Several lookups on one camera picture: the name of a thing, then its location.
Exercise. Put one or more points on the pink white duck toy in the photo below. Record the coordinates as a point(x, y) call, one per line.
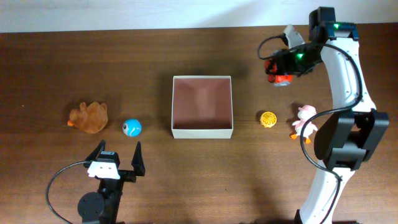
point(304, 114)

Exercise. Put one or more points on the blue white ball toy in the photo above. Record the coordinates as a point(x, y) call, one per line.
point(132, 127)

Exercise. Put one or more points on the white cardboard box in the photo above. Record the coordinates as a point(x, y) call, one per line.
point(202, 107)

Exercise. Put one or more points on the red grey toy truck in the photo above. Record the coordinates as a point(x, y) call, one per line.
point(275, 75)

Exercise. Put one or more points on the yellow round toy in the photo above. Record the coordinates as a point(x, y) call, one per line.
point(268, 119)

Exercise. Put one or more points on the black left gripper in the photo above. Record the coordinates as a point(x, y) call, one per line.
point(125, 175)

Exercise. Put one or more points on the brown plush toy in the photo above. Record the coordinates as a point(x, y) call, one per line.
point(90, 118)

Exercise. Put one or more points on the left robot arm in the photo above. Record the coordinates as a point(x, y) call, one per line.
point(102, 205)

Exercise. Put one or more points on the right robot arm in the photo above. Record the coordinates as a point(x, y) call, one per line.
point(354, 126)

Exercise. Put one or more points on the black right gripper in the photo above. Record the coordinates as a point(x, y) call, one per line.
point(280, 66)

